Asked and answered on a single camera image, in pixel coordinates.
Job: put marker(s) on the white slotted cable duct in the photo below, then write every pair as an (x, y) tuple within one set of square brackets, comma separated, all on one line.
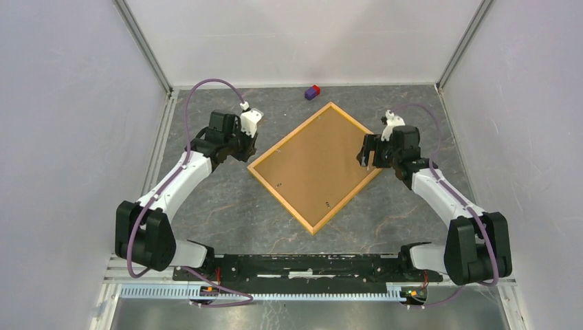
[(200, 292)]

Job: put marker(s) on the yellow picture frame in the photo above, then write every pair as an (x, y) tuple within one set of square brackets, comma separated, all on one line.
[(314, 227)]

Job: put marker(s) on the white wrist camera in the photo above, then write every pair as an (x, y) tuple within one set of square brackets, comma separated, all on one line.
[(390, 121), (250, 121)]

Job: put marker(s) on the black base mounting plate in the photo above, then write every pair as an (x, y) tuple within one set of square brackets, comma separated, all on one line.
[(311, 273)]

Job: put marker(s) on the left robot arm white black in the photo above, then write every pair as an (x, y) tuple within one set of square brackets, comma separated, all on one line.
[(143, 232)]

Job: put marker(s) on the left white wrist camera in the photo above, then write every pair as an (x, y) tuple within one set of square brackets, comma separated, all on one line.
[(250, 121)]

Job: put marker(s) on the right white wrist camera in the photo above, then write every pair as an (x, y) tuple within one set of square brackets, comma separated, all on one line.
[(390, 121)]

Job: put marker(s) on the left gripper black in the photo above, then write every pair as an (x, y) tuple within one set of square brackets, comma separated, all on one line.
[(250, 146)]

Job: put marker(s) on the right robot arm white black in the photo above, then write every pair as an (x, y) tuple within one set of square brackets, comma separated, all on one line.
[(477, 247)]

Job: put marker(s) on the purple red toy brick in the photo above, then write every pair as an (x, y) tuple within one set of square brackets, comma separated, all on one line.
[(311, 92)]

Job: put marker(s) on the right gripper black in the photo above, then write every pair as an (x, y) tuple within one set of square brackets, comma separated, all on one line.
[(369, 144)]

